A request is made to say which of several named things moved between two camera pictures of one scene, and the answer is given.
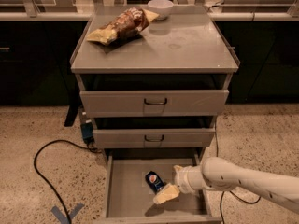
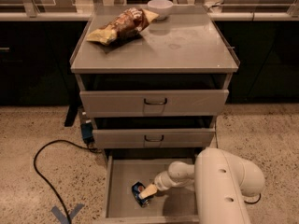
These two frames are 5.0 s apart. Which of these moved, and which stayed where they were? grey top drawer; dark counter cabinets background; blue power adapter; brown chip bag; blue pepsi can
Moved: blue pepsi can
Stayed: dark counter cabinets background; brown chip bag; blue power adapter; grey top drawer
